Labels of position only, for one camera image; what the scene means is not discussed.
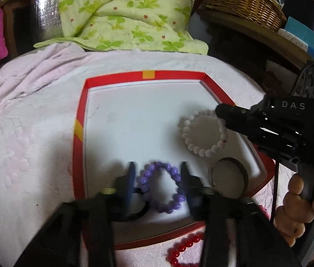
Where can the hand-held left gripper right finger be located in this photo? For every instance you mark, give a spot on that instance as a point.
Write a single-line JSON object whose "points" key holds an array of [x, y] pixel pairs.
{"points": [[186, 184]]}

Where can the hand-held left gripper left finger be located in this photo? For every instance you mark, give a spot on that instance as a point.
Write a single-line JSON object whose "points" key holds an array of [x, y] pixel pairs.
{"points": [[130, 184]]}

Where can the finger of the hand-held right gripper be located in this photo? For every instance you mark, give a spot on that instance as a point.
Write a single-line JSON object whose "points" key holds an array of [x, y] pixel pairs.
{"points": [[234, 115]]}

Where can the red shallow box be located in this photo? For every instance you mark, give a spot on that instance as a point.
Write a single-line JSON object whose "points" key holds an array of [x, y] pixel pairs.
{"points": [[173, 75]]}

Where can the person's right hand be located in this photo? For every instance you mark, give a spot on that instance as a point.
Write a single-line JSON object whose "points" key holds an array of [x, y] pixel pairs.
{"points": [[294, 208]]}

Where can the dark metal bangle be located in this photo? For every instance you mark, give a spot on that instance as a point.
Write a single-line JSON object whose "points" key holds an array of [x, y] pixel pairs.
{"points": [[244, 178]]}

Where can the white printed box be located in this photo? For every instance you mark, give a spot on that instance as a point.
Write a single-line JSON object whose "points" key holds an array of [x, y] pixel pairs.
{"points": [[295, 40]]}

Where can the wooden shelf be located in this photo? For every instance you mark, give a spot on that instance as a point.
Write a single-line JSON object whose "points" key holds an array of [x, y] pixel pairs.
{"points": [[257, 36]]}

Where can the teal box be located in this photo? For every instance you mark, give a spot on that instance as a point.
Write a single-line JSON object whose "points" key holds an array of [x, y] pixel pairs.
{"points": [[309, 39]]}

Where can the pale pink blanket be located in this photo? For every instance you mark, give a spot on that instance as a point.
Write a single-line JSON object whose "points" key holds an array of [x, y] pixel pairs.
{"points": [[29, 144]]}

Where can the wicker basket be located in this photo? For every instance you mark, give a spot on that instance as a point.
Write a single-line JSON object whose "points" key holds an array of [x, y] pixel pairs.
{"points": [[251, 2]]}

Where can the green clover quilt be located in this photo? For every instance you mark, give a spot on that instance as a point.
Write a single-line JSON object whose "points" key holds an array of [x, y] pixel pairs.
{"points": [[132, 14]]}

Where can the silver foil mat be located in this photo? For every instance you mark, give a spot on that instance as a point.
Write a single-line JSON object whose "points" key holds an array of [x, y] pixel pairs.
{"points": [[47, 14]]}

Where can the wooden chair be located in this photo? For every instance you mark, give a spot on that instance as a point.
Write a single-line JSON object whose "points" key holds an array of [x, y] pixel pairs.
{"points": [[9, 19]]}

